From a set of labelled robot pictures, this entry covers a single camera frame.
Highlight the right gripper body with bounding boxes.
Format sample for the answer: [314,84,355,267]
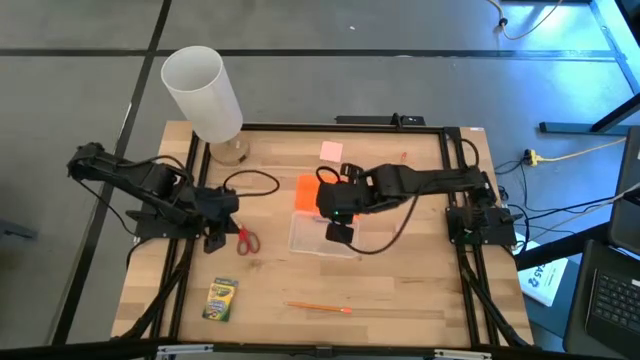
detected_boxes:
[315,178,374,224]

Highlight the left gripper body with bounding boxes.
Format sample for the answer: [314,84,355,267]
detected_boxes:
[193,185,241,224]

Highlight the red handled scissors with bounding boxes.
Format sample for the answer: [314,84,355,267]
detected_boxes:
[235,223,262,257]

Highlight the pink sticky note pad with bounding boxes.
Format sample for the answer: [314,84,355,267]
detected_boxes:
[319,140,345,164]

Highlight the crayon box green yellow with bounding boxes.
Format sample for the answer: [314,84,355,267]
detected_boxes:
[201,277,240,323]

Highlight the orange pencil with eraser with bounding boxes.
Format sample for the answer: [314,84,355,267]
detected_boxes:
[283,300,353,315]

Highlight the clear plastic pencil box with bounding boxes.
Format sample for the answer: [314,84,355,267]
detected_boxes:
[287,209,363,260]

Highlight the white shade table lamp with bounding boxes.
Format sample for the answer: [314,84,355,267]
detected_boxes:
[159,44,252,167]

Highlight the black crossbar with silver brackets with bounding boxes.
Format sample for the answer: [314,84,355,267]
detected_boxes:
[0,337,640,360]

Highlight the white printed book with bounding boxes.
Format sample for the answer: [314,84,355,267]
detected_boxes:
[516,234,570,308]

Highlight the black diagonal desk beam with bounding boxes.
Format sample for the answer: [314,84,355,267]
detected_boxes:
[514,222,612,272]

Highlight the black desk foot bar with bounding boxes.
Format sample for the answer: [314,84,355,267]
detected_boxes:
[538,92,640,137]

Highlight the black monitor back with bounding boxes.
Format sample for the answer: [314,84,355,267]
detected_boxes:
[607,124,640,256]

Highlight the black laptop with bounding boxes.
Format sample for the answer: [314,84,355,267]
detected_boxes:
[563,238,640,359]

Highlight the right wrist short cable loop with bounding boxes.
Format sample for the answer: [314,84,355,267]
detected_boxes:
[315,165,342,185]

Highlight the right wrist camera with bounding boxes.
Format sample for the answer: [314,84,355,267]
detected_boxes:
[324,221,356,246]

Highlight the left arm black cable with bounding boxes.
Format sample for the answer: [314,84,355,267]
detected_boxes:
[221,169,281,199]

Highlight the right arm long black cable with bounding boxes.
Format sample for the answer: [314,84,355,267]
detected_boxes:
[348,182,426,256]

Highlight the black aluminium table frame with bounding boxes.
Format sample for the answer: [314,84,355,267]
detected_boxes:
[118,122,535,351]

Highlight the black table-level camera mount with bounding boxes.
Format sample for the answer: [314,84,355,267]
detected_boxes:
[334,113,427,127]

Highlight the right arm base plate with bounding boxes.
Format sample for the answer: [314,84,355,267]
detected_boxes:
[445,205,518,247]

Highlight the yellow plug and cable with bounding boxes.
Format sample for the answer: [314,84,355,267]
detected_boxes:
[523,137,627,168]

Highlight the black floor cable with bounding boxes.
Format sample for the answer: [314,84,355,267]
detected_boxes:
[499,194,619,221]

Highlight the white floor cable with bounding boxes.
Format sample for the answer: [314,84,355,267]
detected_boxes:
[487,0,565,42]

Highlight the metal desk frame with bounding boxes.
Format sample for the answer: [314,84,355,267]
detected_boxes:
[589,0,640,96]

